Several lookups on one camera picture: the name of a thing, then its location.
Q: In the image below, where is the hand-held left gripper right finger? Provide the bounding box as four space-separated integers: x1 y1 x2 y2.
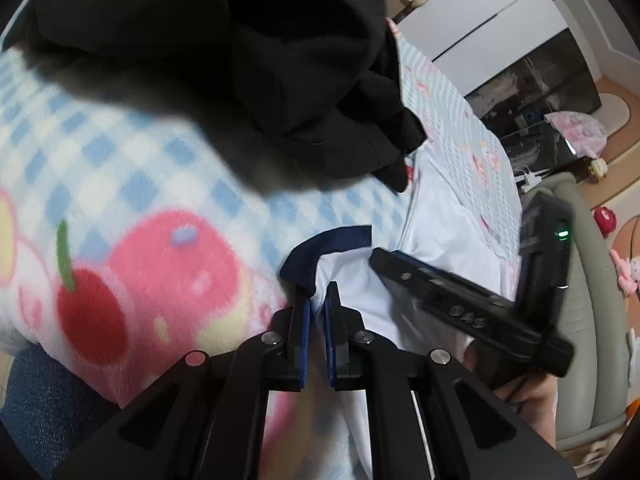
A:
324 281 576 480

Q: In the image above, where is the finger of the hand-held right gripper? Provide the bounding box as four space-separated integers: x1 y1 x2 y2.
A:
369 247 451 306

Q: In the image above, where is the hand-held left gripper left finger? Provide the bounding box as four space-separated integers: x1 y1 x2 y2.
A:
52 285 313 480

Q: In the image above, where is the white shirt with navy trim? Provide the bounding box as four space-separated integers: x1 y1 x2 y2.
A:
279 151 523 480

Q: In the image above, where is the person's right hand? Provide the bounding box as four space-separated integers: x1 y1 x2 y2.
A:
464 344 559 452

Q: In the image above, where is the pink plush toy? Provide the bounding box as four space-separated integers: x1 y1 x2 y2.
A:
610 250 640 296

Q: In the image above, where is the red plush toy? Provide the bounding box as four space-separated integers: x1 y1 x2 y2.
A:
592 207 618 237

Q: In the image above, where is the white charger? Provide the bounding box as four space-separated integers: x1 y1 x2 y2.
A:
515 167 543 192

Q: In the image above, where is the pink printed cloth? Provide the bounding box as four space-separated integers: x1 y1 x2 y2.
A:
544 110 608 158

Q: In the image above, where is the beige rug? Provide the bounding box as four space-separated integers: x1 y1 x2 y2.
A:
597 92 633 133

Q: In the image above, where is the blue checked cartoon blanket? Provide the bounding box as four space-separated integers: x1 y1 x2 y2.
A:
0 25 523 480

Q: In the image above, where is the black garment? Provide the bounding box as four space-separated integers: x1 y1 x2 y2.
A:
22 0 428 193

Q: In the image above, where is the white wardrobe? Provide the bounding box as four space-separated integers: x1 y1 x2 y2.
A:
395 0 568 96

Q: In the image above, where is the person's left leg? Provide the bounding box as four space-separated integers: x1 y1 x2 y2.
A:
0 345 118 478

